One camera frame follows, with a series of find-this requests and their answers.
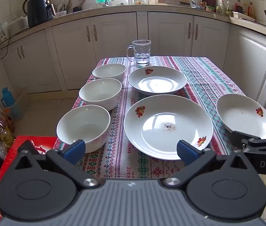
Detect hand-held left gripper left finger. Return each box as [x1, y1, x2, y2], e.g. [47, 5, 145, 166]
[14, 140, 100, 189]

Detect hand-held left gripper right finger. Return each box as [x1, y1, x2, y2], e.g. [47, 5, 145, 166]
[163, 140, 251, 189]

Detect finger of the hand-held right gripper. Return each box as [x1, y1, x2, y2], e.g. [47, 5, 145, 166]
[230, 131, 261, 150]

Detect white plate with flower print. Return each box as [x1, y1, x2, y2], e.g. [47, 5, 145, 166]
[216, 94, 266, 140]
[128, 66, 187, 96]

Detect white bowl with pink pattern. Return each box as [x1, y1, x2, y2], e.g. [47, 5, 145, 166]
[92, 63, 126, 84]
[79, 78, 123, 111]
[56, 105, 111, 153]

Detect large white flower-print plate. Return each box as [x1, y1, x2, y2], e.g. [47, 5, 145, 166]
[124, 95, 214, 160]

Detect red cardboard box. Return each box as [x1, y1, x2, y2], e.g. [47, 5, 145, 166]
[0, 135, 58, 224]

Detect cooking oil bottle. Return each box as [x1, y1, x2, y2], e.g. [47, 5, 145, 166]
[0, 120, 16, 149]

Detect patterned red green tablecloth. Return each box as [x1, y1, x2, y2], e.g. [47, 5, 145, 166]
[53, 56, 266, 179]

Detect blue thermos jug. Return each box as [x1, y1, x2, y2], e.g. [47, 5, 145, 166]
[1, 88, 16, 107]

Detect clear glass mug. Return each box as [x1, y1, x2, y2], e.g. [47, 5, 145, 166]
[126, 40, 152, 67]

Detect white dish tray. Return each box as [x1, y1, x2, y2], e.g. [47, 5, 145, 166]
[232, 11, 256, 21]

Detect white kitchen cabinets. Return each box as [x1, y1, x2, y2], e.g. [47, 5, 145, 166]
[0, 12, 266, 118]

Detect black air fryer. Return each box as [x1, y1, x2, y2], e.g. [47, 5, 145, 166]
[27, 0, 53, 27]

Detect kitchen countertop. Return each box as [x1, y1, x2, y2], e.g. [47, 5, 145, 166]
[0, 3, 266, 50]

